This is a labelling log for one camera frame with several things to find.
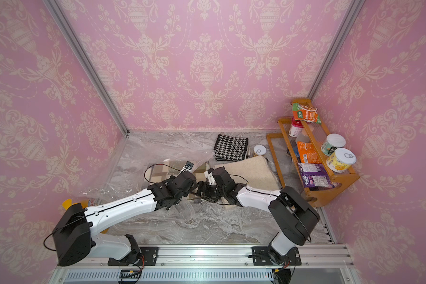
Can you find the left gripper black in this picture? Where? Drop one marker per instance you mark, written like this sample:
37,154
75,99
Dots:
173,179

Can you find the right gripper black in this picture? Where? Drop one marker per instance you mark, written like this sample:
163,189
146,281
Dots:
206,193

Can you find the cream fuzzy scarf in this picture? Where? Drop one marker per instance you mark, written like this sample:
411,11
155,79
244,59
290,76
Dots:
255,171

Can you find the black white houndstooth scarf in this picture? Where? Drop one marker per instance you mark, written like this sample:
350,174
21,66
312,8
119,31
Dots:
231,149

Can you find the clear plastic vacuum bag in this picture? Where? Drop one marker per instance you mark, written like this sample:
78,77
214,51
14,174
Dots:
150,155

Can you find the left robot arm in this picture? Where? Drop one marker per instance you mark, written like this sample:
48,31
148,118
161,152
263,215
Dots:
78,233

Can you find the wooden two-tier rack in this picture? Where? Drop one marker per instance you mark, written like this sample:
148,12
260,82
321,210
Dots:
312,133

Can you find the purple snack packet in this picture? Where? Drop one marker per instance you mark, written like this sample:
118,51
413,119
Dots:
314,176

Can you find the pink lid white jar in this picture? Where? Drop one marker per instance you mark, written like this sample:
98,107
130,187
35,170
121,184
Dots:
296,128

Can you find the green orange snack packet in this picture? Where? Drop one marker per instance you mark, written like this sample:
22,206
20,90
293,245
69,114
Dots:
305,113

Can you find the yellow orange bottle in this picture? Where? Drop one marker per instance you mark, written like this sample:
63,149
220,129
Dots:
68,203

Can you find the yellow white can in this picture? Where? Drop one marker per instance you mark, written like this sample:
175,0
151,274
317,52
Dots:
341,160

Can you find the green white can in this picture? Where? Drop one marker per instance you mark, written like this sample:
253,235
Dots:
331,143

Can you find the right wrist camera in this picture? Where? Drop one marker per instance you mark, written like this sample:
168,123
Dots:
209,176

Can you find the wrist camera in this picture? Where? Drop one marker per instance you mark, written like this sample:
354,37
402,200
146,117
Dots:
209,176
188,167

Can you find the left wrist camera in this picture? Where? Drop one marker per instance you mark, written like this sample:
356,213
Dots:
188,167

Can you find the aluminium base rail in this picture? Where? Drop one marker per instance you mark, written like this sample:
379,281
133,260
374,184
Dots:
220,264

